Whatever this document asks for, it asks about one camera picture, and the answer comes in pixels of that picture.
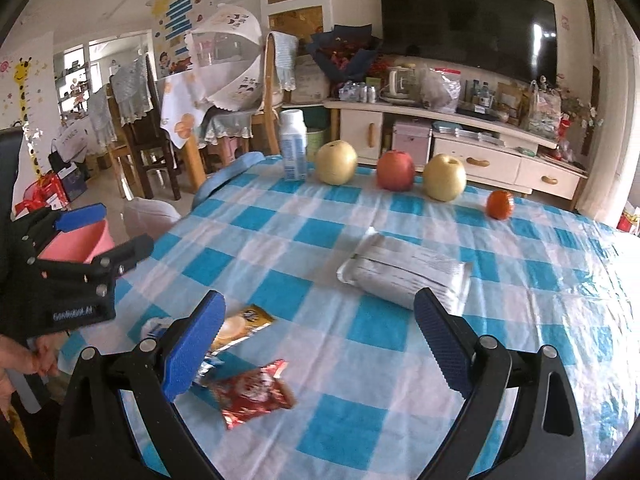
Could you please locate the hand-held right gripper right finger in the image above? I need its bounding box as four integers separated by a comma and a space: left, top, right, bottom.
414, 287, 586, 480

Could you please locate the red apple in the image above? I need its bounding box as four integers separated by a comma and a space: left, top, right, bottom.
376, 149, 417, 192

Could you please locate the yellow giraffe wall sticker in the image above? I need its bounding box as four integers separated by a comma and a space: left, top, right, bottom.
10, 57, 41, 126

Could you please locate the red gift bag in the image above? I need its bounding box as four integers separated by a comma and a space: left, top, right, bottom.
15, 172, 68, 216

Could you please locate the yellow apple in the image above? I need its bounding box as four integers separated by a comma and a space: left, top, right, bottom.
422, 153, 467, 203

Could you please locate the white orange printed tablecloth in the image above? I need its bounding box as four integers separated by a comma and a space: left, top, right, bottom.
160, 72, 256, 161

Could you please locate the white printed food cover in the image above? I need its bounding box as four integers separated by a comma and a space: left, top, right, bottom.
187, 2, 266, 111

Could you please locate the clear plastic bag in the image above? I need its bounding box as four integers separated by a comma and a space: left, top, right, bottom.
420, 67, 462, 113

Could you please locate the white grey wipes packet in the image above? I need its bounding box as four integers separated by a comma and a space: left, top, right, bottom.
336, 226, 473, 311

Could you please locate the light blue chair back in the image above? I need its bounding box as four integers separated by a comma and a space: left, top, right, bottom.
192, 151, 266, 208

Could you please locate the dark blue flower bouquet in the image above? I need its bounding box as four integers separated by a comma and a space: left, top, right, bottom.
306, 24, 383, 86

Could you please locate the white electric kettle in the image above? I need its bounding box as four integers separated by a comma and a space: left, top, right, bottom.
387, 64, 418, 101

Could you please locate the pink plastic bin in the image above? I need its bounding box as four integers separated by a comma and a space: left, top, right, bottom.
37, 217, 117, 265

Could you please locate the person's left hand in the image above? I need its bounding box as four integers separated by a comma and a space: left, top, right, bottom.
0, 332, 63, 413

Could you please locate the small yellow pear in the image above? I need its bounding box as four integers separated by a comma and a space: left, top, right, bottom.
314, 140, 359, 186

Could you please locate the red snack wrapper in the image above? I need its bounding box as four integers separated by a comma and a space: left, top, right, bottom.
207, 359, 297, 431

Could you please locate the brown coffee sachet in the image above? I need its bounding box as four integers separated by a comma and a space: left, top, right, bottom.
192, 304, 276, 387

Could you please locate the pink storage box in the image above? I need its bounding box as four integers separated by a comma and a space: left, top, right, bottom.
391, 120, 432, 153

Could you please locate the white milk bottle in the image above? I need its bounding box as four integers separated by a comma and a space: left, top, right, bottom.
278, 109, 310, 182

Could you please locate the orange tangerine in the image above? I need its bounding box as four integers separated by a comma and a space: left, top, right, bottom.
486, 189, 517, 221

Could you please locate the white television cabinet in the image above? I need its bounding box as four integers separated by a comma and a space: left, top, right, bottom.
324, 97, 588, 201

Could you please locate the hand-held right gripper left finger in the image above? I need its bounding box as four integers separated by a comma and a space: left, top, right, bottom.
54, 290, 227, 480

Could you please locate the black flat television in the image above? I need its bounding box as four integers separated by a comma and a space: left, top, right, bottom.
377, 0, 558, 86

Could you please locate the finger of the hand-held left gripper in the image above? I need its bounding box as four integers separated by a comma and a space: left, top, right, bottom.
37, 237, 155, 301
12, 203, 108, 261

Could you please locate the blue checkered plastic tablecloth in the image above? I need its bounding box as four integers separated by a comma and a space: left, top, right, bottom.
50, 152, 640, 480

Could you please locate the dark wooden chair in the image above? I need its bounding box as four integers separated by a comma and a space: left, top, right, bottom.
107, 55, 183, 201

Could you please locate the white woven sack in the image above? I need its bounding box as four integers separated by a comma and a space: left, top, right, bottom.
292, 55, 331, 106

